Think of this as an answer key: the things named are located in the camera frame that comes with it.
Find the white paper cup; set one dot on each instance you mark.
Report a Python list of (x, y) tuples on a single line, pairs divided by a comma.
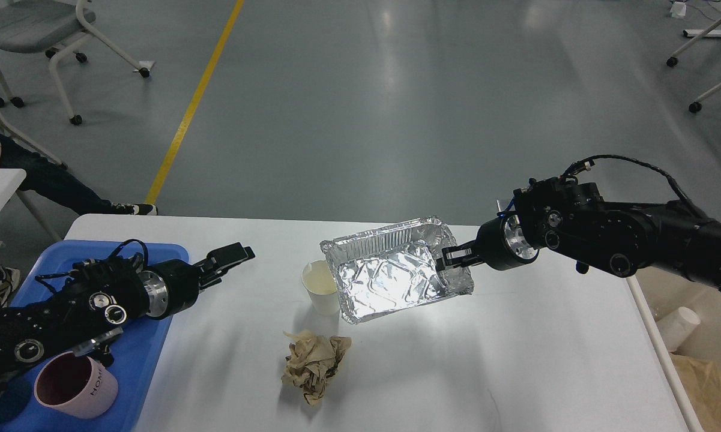
[(321, 287)]

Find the blue plastic tray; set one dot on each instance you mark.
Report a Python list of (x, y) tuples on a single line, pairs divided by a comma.
[(135, 353)]

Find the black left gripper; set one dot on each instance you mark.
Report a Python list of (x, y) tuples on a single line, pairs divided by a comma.
[(174, 286)]

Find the brown paper in bin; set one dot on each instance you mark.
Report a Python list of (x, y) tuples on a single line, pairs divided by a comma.
[(702, 382)]

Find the person in jeans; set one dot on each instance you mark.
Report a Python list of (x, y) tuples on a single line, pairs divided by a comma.
[(58, 185)]

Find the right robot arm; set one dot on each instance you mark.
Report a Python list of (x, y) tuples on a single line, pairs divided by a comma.
[(572, 219)]

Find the pink ceramic mug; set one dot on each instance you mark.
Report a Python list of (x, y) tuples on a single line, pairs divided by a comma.
[(78, 386)]

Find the dark blue mug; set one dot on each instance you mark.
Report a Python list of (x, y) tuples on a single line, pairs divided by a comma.
[(14, 399)]

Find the aluminium foil container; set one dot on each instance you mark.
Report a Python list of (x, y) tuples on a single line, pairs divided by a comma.
[(392, 268)]

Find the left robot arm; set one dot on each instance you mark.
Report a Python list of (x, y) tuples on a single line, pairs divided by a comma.
[(93, 300)]

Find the paper cup in bin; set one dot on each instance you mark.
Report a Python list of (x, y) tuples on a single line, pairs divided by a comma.
[(677, 326)]

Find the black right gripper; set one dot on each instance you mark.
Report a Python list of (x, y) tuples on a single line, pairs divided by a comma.
[(500, 243)]

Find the grey office chair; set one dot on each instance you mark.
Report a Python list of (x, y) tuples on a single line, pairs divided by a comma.
[(38, 26)]

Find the brown paper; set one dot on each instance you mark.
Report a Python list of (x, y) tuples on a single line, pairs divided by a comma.
[(702, 382), (312, 363)]

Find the beige plastic bin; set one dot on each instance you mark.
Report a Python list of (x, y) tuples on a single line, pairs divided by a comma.
[(663, 293)]

